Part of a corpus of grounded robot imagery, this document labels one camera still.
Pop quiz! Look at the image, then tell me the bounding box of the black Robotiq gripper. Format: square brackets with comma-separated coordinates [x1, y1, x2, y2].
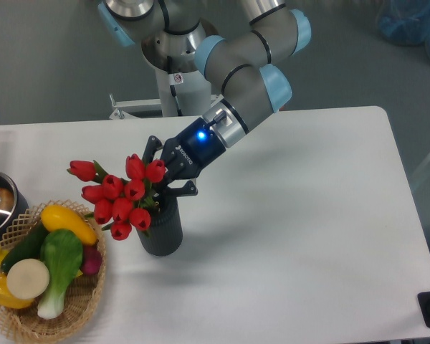
[142, 120, 226, 197]

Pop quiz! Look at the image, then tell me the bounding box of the yellow squash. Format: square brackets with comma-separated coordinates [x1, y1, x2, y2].
[40, 204, 97, 246]

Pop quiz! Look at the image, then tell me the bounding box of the red tulip bouquet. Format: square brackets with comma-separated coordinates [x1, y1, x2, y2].
[67, 153, 166, 241]

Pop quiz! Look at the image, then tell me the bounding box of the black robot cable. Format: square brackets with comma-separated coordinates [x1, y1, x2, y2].
[166, 55, 184, 118]

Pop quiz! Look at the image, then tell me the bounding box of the yellow bell pepper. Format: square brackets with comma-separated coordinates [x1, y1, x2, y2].
[0, 273, 34, 310]

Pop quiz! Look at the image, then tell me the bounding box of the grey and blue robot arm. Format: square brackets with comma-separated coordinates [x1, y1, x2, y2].
[98, 1, 312, 196]

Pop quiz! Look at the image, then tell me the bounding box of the woven wicker basket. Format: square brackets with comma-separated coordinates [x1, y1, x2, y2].
[0, 200, 107, 343]

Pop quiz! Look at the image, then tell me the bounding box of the green bok choy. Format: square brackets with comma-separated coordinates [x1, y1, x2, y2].
[37, 229, 83, 320]

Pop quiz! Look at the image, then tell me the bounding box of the cream round disc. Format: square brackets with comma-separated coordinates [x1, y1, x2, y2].
[6, 259, 49, 300]

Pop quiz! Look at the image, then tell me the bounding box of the blue plastic bag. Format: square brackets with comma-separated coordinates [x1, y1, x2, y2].
[376, 1, 430, 59]

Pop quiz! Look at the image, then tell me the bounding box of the dark grey ribbed vase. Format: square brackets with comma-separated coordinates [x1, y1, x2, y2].
[137, 196, 183, 257]

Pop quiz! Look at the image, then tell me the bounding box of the dark green cucumber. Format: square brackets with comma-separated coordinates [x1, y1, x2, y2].
[0, 222, 49, 274]

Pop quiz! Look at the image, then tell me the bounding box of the purple red radish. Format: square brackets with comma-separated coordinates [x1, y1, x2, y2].
[80, 246, 102, 276]

